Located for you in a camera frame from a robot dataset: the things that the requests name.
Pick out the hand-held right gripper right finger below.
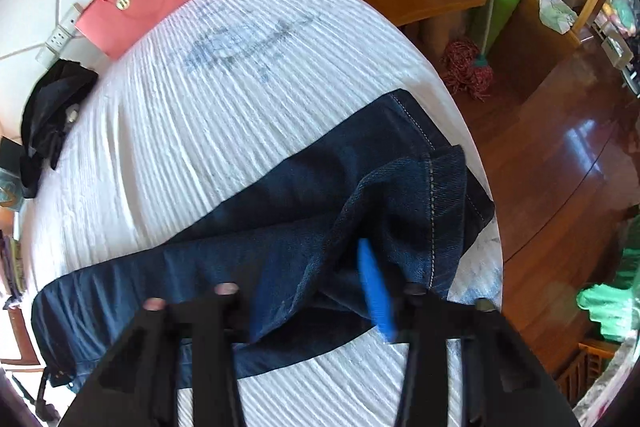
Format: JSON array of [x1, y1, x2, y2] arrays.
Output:
[[357, 238, 571, 427]]

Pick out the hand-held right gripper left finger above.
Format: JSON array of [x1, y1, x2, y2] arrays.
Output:
[[60, 283, 248, 427]]

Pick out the dark blue jeans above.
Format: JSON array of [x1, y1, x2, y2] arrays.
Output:
[[31, 89, 496, 390]]

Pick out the white striped bed sheet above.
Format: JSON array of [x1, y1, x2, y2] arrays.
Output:
[[22, 0, 503, 427]]

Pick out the small wooden rack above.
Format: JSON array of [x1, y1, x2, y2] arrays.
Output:
[[555, 341, 622, 408]]

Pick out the green cloth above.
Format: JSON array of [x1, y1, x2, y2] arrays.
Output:
[[575, 247, 640, 344]]

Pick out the black garment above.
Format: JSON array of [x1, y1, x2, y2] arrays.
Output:
[[20, 59, 99, 200]]

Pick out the white plastic bag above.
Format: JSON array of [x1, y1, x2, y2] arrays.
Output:
[[539, 0, 579, 34]]

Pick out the mop with light green handle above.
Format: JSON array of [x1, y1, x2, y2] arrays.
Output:
[[442, 0, 502, 102]]

